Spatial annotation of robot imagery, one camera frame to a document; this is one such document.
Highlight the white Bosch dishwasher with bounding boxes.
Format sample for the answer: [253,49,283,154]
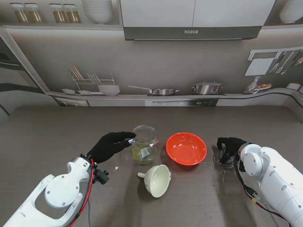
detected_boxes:
[0,0,303,125]

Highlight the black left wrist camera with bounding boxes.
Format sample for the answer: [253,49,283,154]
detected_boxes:
[94,169,110,185]

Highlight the red black left arm cables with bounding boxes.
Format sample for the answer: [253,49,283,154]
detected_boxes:
[68,157,98,227]

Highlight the red black arm cables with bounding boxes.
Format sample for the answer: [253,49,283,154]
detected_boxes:
[68,157,98,227]
[233,155,295,224]

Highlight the cream plastic funnel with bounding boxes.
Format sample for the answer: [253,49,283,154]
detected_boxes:
[137,165,172,198]

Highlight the orange plastic bowl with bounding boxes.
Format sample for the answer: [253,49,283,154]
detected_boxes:
[166,132,208,166]

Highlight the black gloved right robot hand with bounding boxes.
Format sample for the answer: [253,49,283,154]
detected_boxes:
[217,137,248,164]

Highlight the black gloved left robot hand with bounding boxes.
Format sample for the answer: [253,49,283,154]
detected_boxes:
[86,131,137,164]

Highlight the red black right arm cables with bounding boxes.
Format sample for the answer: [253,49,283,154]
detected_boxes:
[233,155,295,224]

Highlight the green mung beans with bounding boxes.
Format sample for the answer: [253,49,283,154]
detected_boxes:
[132,144,155,165]

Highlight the clear glass jar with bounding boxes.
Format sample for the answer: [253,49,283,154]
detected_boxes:
[132,125,159,166]

